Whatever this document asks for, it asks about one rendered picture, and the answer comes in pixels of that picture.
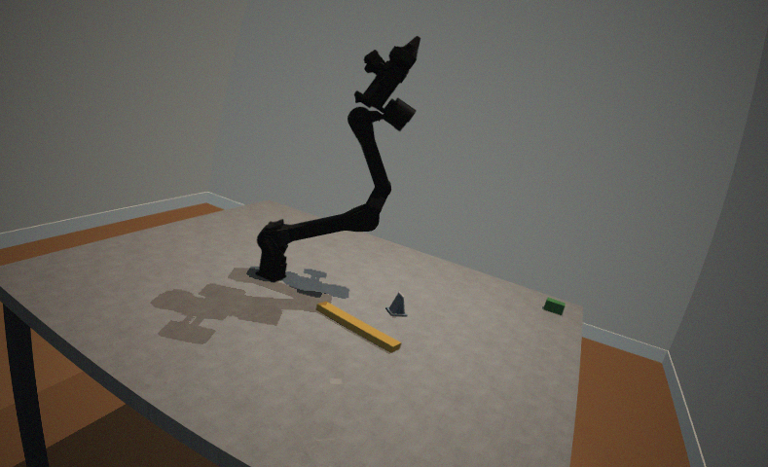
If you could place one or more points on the orange bar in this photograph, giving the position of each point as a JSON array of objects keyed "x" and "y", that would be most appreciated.
[{"x": 359, "y": 327}]

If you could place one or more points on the small green block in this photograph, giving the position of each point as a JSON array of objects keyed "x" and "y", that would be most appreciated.
[{"x": 554, "y": 306}]

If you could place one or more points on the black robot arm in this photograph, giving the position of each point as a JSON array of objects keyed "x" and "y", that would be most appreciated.
[{"x": 274, "y": 238}]

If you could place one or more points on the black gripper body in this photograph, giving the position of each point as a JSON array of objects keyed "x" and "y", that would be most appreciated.
[{"x": 395, "y": 74}]

